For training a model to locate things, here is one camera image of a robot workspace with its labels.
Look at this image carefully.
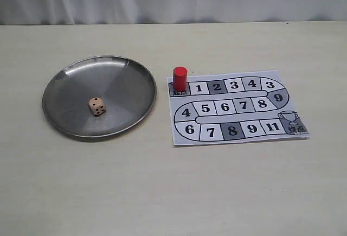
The paper game board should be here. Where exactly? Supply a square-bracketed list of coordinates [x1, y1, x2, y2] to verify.
[167, 71, 310, 146]

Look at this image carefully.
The wooden die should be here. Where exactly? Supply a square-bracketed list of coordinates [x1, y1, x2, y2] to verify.
[88, 97, 106, 116]

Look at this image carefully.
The round metal plate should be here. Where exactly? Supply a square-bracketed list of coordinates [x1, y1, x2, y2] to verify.
[42, 55, 157, 142]

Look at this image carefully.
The red cylinder game piece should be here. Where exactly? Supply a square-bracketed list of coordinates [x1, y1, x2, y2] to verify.
[173, 66, 188, 92]

